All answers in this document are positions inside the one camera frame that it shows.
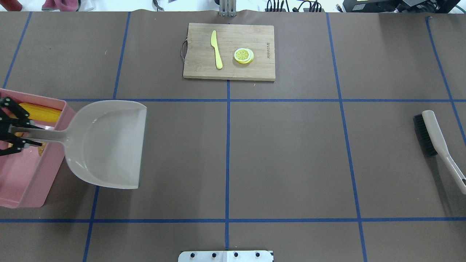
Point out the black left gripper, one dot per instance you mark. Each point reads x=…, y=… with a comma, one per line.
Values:
x=4, y=128

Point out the toy yellow corn cob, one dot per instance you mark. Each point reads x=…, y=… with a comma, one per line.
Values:
x=41, y=113

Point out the white plastic dustpan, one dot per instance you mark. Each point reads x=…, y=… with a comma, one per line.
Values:
x=103, y=142

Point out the white brush with black bristles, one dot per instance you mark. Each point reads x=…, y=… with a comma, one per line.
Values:
x=432, y=143

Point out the toy ginger root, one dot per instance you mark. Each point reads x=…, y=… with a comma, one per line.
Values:
x=41, y=148

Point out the pink plastic bin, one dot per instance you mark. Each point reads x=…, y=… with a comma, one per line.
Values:
x=25, y=177

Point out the red water bottle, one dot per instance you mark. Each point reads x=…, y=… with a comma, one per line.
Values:
x=11, y=5

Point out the pink cloth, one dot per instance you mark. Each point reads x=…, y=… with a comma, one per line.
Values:
x=61, y=5

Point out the yellow plastic knife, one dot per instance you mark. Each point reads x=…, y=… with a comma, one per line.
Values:
x=214, y=44

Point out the wooden cutting board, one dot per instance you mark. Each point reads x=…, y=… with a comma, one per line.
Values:
x=199, y=59

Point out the toy lemon slices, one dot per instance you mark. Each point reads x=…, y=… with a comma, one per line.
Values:
x=243, y=55

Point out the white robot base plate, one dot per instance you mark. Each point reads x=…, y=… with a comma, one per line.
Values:
x=227, y=256

